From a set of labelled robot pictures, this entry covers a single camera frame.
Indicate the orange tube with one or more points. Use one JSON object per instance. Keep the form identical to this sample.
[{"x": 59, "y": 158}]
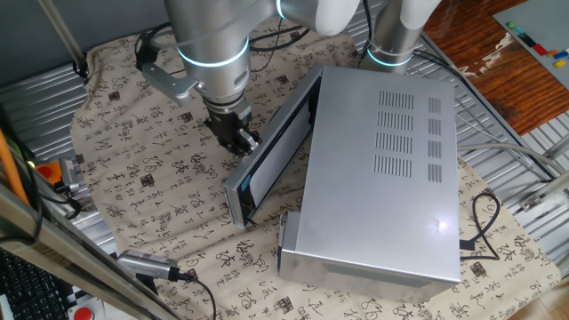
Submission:
[{"x": 11, "y": 173}]

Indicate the grey box red mushroom button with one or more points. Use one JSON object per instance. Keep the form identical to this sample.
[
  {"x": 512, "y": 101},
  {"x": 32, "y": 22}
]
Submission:
[{"x": 83, "y": 313}]

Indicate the black block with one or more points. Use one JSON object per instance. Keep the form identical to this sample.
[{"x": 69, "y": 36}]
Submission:
[{"x": 527, "y": 40}]

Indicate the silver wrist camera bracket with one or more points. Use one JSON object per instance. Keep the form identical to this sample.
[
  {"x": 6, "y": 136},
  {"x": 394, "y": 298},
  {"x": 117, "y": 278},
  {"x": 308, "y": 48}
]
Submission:
[{"x": 171, "y": 84}]

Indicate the aluminium frame bar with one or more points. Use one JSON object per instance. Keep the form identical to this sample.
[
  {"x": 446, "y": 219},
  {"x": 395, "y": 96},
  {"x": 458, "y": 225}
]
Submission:
[{"x": 53, "y": 253}]

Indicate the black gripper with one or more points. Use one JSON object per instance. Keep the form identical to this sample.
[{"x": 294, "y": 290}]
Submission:
[{"x": 229, "y": 126}]

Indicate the grey board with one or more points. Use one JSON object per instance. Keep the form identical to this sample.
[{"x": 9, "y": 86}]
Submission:
[{"x": 542, "y": 18}]

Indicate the beige calligraphy print cloth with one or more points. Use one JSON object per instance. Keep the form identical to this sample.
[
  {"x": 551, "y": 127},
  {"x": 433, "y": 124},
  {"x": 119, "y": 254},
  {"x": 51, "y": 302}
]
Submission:
[{"x": 155, "y": 178}]

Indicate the red block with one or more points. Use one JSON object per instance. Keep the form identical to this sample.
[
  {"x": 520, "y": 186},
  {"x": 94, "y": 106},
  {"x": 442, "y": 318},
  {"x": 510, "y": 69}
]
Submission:
[{"x": 540, "y": 50}]

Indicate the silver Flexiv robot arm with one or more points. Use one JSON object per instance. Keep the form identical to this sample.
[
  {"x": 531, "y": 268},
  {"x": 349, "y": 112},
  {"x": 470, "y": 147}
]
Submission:
[{"x": 213, "y": 35}]

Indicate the silver microwave body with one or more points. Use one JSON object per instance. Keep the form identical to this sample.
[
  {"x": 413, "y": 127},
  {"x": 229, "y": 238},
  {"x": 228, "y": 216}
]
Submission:
[{"x": 378, "y": 213}]

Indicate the black pole clamp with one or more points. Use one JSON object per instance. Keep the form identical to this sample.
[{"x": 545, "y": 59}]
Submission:
[{"x": 81, "y": 69}]

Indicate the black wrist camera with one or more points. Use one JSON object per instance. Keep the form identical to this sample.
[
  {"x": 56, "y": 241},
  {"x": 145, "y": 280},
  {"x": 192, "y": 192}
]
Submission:
[{"x": 144, "y": 54}]

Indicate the yellow block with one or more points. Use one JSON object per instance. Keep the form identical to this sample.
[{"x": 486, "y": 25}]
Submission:
[{"x": 559, "y": 63}]

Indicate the green block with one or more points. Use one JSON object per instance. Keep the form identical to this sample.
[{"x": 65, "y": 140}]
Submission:
[{"x": 511, "y": 25}]

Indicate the blue block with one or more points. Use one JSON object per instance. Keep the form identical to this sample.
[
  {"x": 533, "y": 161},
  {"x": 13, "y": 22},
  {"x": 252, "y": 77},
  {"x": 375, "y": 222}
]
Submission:
[{"x": 562, "y": 55}]

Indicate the black keyboard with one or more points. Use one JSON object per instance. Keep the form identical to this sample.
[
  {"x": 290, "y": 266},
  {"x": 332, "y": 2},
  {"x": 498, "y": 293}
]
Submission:
[{"x": 26, "y": 298}]

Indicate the orange block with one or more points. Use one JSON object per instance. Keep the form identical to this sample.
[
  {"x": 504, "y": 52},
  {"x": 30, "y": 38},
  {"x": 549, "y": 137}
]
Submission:
[{"x": 551, "y": 53}]

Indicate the thin metal pole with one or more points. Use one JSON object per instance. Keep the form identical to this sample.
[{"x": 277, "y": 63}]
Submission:
[{"x": 63, "y": 33}]

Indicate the silver mirrored microwave door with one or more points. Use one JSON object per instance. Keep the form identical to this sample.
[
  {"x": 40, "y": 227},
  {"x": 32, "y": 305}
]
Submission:
[{"x": 270, "y": 133}]

